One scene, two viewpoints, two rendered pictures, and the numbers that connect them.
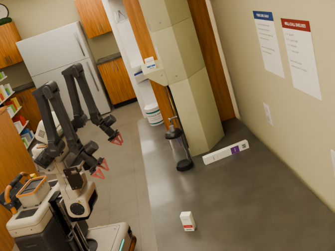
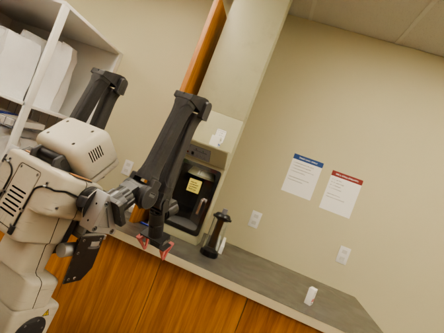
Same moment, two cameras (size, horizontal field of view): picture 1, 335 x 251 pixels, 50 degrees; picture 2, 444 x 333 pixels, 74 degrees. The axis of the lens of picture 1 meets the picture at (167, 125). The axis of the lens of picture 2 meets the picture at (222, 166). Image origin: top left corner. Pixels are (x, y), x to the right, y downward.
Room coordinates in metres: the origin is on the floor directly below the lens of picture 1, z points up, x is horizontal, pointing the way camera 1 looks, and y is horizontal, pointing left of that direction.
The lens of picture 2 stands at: (1.65, 1.59, 1.40)
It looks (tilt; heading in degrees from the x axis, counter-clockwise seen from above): 1 degrees up; 281
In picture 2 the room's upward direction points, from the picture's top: 21 degrees clockwise
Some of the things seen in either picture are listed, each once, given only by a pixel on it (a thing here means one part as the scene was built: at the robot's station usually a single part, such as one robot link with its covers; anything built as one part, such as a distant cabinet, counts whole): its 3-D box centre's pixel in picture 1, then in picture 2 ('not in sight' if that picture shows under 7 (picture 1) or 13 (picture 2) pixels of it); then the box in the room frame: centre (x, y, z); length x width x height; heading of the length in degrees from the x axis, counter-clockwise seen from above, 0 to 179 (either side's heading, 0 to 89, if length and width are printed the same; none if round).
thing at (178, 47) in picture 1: (189, 85); (199, 174); (2.11, -0.20, 1.33); 0.32 x 0.25 x 0.77; 1
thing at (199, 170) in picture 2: (175, 112); (185, 195); (2.11, -0.07, 1.19); 0.30 x 0.01 x 0.40; 1
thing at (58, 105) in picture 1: (63, 118); (177, 153); (2.02, 0.56, 1.40); 0.11 x 0.06 x 0.43; 166
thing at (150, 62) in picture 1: (150, 63); (215, 141); (2.04, -0.02, 1.54); 0.05 x 0.05 x 0.06; 87
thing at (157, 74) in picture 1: (153, 74); (200, 150); (2.10, -0.02, 1.46); 0.32 x 0.12 x 0.10; 1
